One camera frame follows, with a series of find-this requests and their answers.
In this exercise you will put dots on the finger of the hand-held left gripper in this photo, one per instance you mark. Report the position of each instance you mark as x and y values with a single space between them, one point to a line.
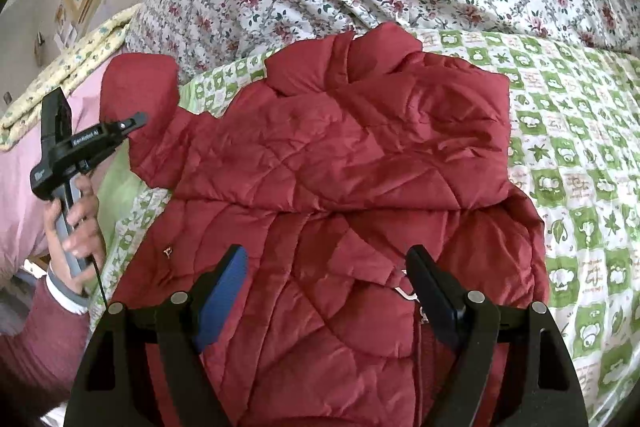
127 124

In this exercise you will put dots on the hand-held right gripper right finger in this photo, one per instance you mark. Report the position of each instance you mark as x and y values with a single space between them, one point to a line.
434 294

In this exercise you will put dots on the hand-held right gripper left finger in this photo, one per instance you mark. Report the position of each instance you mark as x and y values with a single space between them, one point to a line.
225 297

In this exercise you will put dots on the red puffer jacket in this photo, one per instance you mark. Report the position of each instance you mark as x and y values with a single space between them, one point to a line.
340 187

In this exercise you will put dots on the person's left forearm maroon sleeve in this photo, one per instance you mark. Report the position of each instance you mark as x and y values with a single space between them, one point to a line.
45 347

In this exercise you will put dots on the person's left hand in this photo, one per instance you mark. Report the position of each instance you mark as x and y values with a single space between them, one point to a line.
82 227

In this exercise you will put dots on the pink blanket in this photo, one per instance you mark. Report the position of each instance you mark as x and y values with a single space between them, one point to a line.
20 187

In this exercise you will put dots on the yellow floral quilt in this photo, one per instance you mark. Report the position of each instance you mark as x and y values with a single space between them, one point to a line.
75 57

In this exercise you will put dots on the green and white patterned blanket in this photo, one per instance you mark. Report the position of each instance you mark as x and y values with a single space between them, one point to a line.
575 157

